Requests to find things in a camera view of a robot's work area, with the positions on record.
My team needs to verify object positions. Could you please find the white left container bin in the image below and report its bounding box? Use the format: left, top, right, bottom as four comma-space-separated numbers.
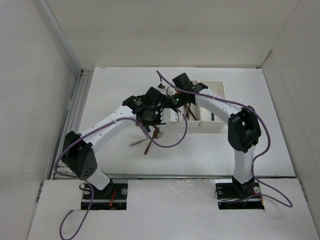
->
167, 80, 201, 128

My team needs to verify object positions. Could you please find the white right container bin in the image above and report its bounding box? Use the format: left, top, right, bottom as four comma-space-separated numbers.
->
199, 80, 226, 133

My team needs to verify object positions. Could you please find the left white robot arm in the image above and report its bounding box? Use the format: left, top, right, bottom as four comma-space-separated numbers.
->
60, 87, 165, 199

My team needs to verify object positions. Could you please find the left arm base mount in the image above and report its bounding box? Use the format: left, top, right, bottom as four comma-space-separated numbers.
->
79, 179, 128, 211

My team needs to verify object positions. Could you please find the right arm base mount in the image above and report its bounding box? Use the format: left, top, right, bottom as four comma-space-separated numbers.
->
214, 177, 265, 210

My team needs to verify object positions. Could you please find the copper fork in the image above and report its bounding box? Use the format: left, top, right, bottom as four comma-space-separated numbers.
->
144, 126, 160, 155

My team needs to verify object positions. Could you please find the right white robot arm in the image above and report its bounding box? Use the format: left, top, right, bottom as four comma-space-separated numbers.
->
170, 73, 262, 197

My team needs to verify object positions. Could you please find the silver spoon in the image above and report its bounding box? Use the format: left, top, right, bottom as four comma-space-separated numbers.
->
129, 139, 147, 147

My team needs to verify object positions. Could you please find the copper round spoon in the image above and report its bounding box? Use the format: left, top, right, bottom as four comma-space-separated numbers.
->
184, 104, 191, 121

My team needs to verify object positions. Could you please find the white container bin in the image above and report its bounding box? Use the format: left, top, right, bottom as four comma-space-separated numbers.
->
167, 80, 201, 128
199, 80, 226, 133

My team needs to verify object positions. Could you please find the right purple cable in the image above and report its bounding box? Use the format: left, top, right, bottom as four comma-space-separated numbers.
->
156, 70, 294, 208

